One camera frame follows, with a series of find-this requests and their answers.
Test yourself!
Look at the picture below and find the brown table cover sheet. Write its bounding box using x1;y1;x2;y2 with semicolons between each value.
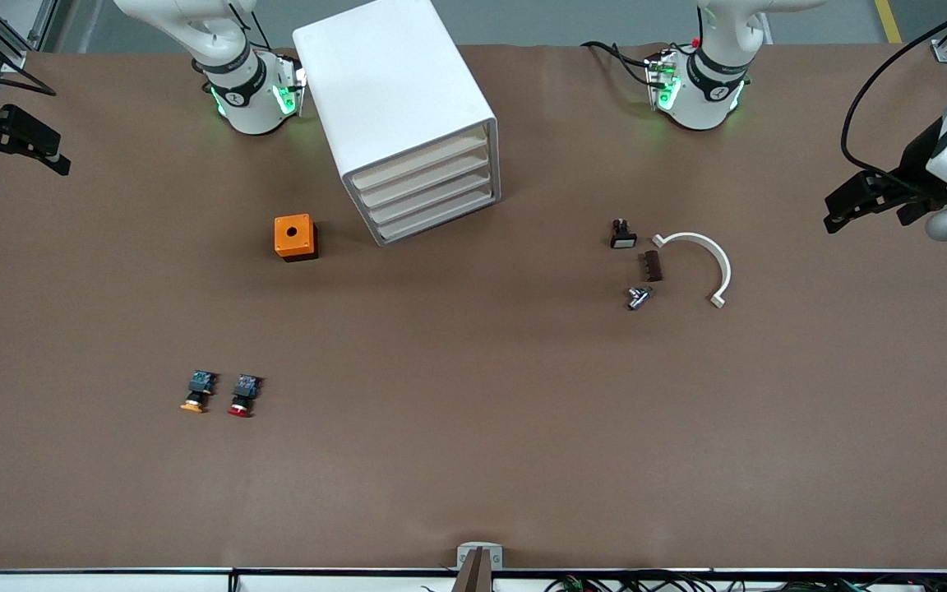
0;41;947;570

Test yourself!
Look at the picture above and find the white curved plastic bracket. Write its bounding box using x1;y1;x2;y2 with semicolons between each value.
652;232;732;309

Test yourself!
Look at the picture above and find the orange button enclosure box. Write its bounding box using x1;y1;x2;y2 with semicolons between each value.
274;214;319;262

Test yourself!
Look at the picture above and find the orange push button switch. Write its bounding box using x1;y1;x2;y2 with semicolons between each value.
180;370;218;414

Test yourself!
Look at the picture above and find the red push button switch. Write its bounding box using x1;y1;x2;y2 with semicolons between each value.
228;374;264;419

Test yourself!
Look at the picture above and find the black table edge rail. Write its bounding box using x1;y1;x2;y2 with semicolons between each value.
0;566;947;576

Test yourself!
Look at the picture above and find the black cable bundle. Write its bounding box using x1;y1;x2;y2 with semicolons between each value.
420;571;947;592

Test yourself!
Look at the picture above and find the grey metal mount bracket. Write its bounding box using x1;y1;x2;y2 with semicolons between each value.
457;543;503;570

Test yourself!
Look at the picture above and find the brown camera post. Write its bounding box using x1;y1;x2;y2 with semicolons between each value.
453;549;495;592

